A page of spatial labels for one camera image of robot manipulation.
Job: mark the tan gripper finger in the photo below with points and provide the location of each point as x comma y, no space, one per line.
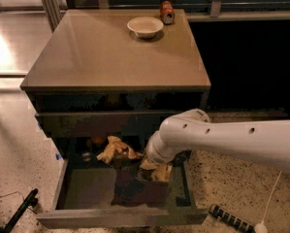
147,165
162,173

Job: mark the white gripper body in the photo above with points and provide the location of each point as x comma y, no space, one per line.
157,157

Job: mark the brown chip bag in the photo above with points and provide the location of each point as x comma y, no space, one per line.
118,154

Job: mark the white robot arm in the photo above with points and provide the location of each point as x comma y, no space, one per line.
264,142

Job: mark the closed upper grey drawer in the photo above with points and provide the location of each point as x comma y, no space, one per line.
88,124

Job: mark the orange fruit in drawer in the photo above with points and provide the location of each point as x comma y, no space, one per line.
98,140

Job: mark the metal can in drawer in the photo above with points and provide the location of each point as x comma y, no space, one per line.
86,156

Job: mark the open grey drawer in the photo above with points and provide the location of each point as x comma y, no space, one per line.
100,196

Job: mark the grey drawer cabinet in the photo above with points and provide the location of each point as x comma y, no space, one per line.
94,63

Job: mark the black power strip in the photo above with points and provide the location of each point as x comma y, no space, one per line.
230,219

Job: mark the white bowl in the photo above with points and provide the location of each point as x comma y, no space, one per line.
145,27

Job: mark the black stand leg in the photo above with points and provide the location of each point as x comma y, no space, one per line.
30,200

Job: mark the orange soda can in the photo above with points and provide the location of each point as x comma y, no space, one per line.
167,13

